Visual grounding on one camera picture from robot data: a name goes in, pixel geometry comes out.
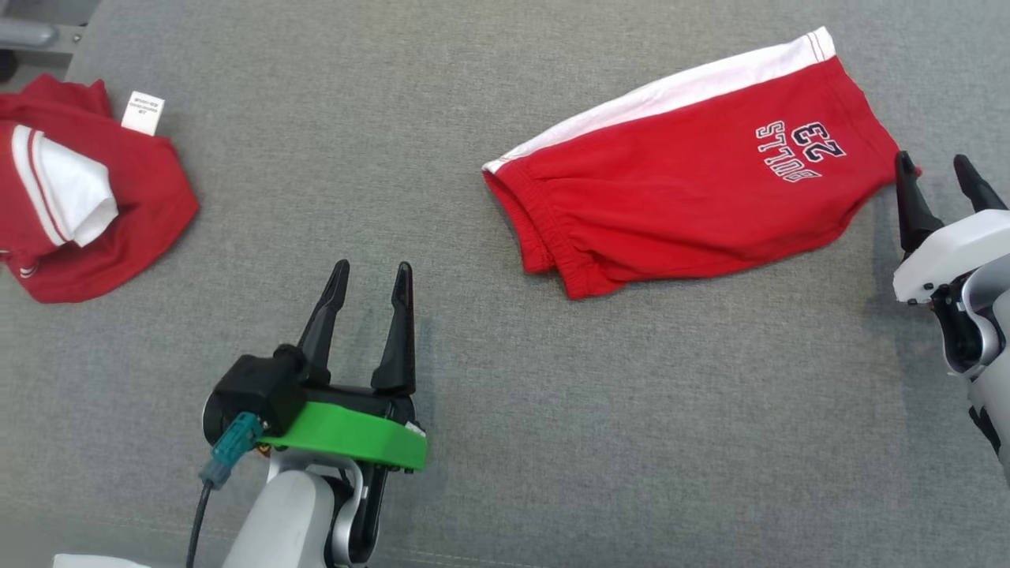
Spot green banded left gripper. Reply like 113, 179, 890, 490
260, 259, 429, 474

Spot red shirt with white sleeves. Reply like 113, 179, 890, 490
0, 73, 200, 305

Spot grey metal frame post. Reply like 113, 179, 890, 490
0, 17, 84, 53

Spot grey fabric sofa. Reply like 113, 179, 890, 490
0, 0, 1010, 568

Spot red shorts with white stripe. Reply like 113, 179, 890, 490
481, 26, 920, 301

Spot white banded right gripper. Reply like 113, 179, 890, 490
892, 150, 1010, 305

